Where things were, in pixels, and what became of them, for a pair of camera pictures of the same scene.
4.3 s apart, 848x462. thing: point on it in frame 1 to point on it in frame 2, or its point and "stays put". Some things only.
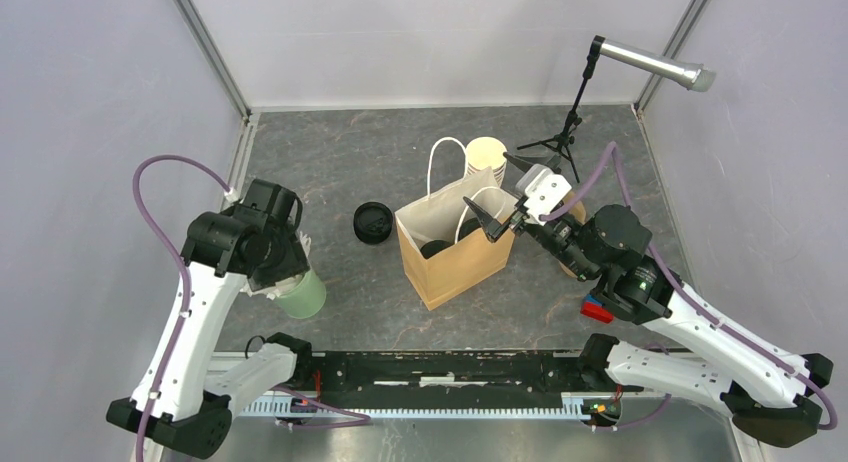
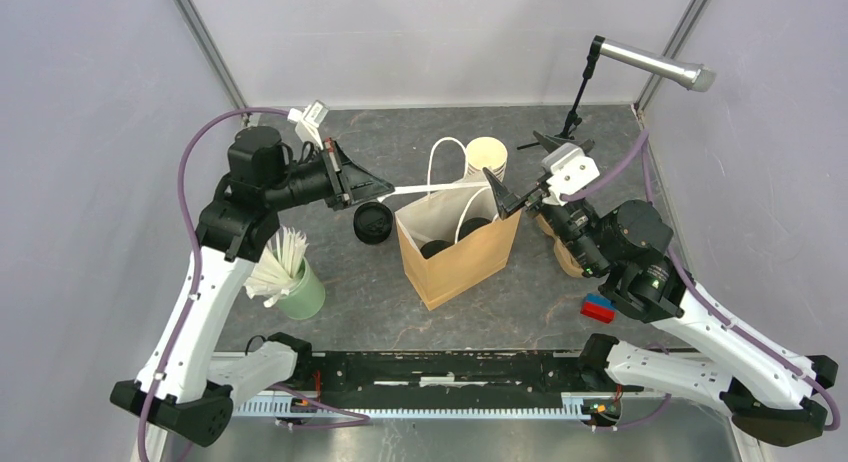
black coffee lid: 432,247 stays put
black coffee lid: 467,226 stays put
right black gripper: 493,227 to 507,201
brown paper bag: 446,249 stays put
